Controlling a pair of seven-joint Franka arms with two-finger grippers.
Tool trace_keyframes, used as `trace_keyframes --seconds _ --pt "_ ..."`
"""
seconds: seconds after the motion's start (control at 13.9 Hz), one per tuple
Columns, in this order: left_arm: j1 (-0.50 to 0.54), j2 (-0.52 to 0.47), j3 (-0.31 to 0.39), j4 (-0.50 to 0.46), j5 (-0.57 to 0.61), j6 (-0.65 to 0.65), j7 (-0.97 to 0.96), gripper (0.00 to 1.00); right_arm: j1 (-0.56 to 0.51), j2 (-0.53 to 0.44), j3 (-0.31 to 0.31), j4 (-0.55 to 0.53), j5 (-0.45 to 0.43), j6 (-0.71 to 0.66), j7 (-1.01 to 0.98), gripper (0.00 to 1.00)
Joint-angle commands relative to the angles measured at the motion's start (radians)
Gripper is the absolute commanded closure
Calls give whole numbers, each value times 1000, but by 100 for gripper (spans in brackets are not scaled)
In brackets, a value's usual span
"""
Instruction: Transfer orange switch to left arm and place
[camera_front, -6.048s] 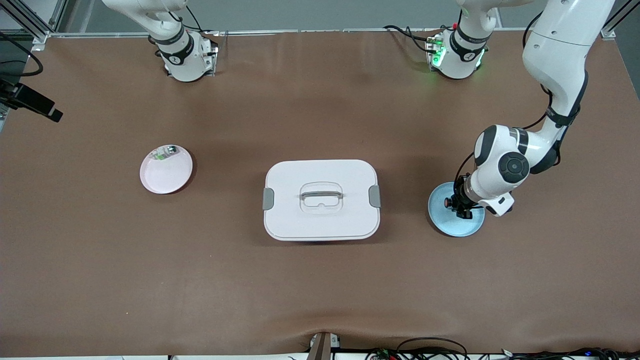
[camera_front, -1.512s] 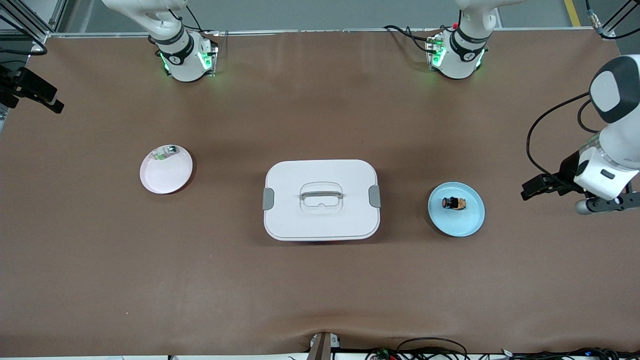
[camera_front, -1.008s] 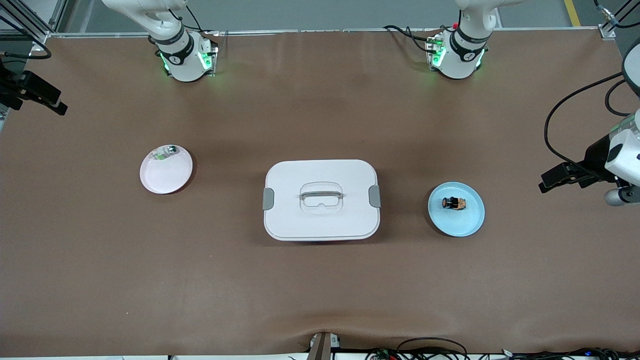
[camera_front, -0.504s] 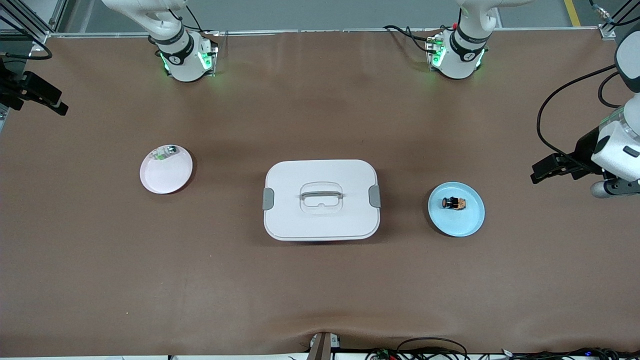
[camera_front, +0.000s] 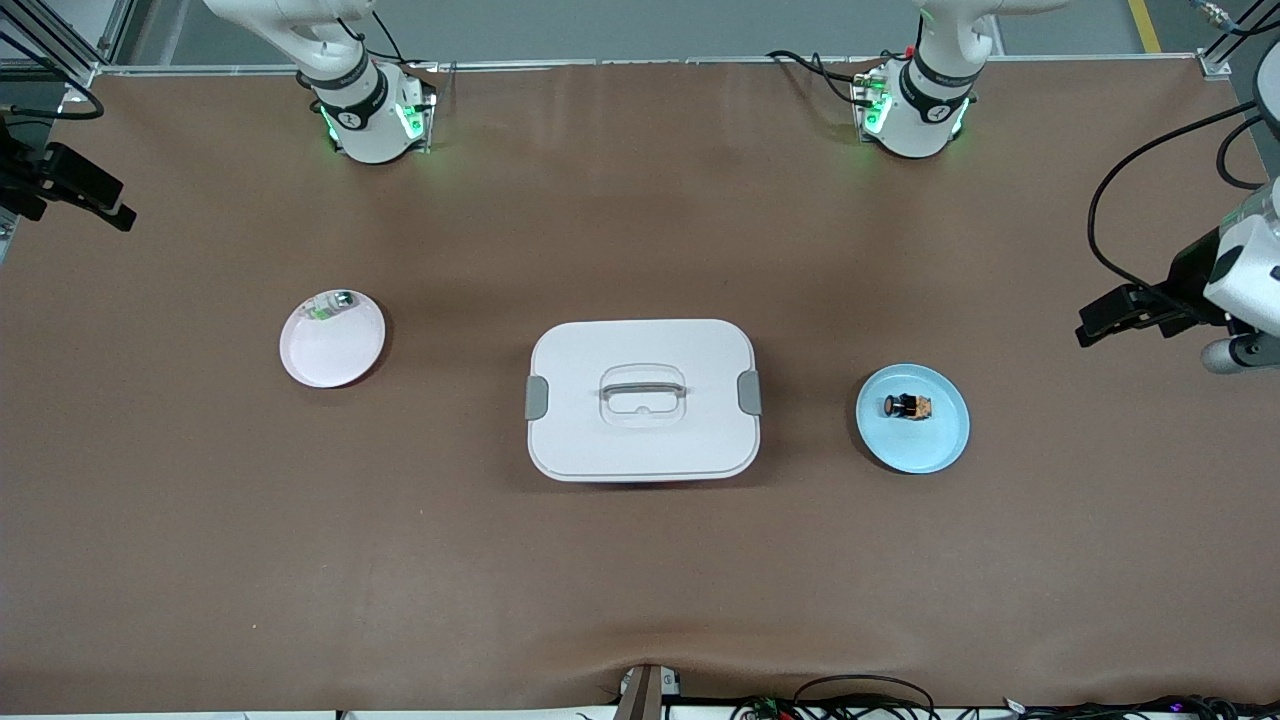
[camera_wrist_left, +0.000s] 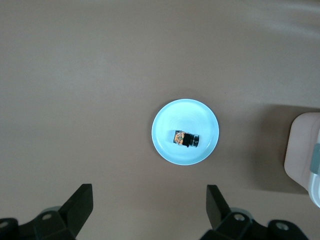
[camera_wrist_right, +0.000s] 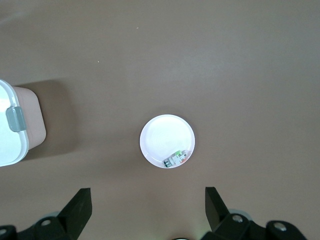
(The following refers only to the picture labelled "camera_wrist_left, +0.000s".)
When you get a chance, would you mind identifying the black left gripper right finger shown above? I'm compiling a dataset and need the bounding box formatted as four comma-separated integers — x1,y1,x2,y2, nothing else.
199,184,308,240

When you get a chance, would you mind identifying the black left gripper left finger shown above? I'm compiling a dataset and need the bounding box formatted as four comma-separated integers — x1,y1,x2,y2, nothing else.
0,183,94,240

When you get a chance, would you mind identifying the pink storage box white lid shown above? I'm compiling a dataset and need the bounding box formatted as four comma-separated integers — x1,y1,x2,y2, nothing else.
283,111,320,208

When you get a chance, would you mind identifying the light blue round plate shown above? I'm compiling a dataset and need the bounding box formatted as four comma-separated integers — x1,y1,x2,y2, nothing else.
151,98,221,167

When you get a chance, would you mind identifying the brown table cover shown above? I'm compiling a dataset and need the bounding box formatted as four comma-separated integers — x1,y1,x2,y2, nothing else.
0,0,320,240

